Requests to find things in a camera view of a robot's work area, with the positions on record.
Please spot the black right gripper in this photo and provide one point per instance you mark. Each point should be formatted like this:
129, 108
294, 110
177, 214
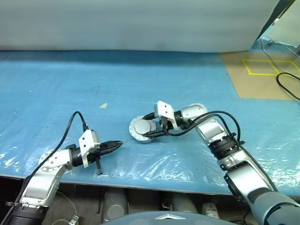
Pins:
166, 126

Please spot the small tan tape piece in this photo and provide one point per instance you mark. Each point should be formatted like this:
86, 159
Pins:
103, 105

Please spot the grey rounded robot leg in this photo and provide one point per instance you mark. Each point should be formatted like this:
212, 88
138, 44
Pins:
116, 206
184, 204

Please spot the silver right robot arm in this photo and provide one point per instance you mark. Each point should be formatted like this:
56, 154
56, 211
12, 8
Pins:
211, 131

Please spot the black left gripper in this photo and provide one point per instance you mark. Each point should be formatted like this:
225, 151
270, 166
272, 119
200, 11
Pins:
97, 152

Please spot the white backdrop board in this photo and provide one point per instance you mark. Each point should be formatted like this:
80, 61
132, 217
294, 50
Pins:
140, 23

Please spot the blue plastic table sheet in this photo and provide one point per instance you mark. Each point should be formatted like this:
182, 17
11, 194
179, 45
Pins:
150, 77

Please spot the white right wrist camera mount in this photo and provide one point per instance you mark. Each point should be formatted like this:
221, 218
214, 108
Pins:
164, 109

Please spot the grey robot torso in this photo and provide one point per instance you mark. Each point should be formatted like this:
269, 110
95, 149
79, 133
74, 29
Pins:
164, 219

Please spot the white shoe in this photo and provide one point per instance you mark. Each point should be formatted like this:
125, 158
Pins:
211, 211

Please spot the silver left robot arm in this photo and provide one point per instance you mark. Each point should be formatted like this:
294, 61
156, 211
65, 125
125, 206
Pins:
44, 185

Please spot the brown cardboard sheet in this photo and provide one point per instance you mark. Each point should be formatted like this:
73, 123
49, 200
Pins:
255, 86

